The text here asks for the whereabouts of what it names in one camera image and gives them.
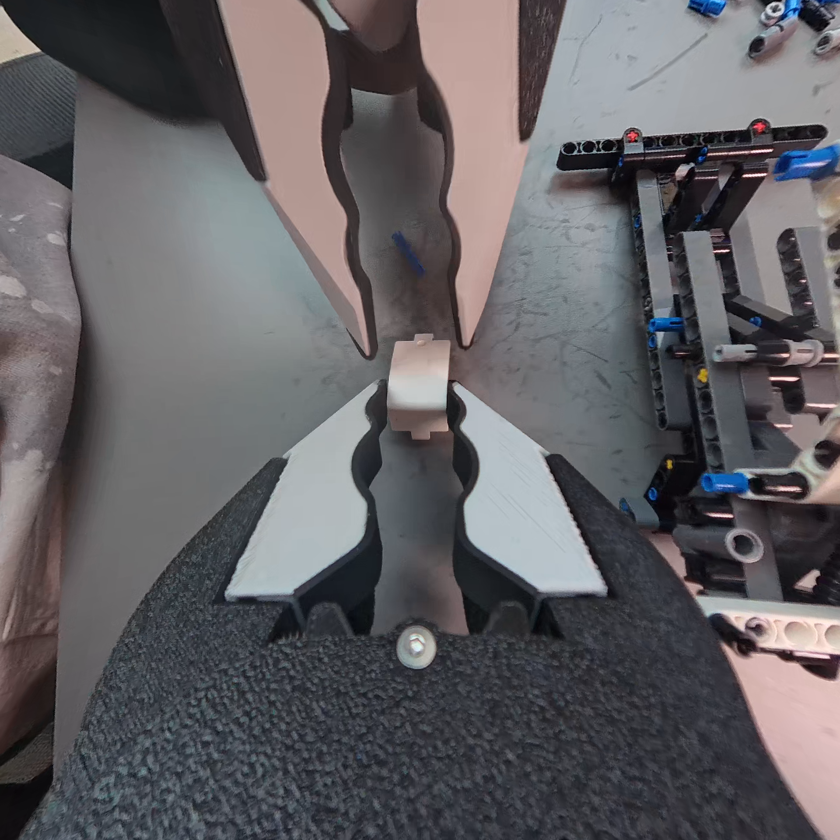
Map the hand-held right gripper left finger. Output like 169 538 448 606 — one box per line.
225 379 389 635

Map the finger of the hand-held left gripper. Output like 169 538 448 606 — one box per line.
217 0 379 361
416 0 531 349

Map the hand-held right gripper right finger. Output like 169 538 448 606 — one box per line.
448 382 609 635

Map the white curved brick panel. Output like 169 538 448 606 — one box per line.
387 333 452 441

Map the brick-built truck chassis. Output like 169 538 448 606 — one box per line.
556 121 840 677

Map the person's left forearm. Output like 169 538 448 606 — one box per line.
0 0 217 122

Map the grey desk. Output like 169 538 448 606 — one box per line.
52 0 840 840

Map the grey bleached hoodie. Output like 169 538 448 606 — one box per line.
0 154 83 756

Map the pile of blue black brick pins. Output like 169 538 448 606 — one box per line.
688 0 840 60

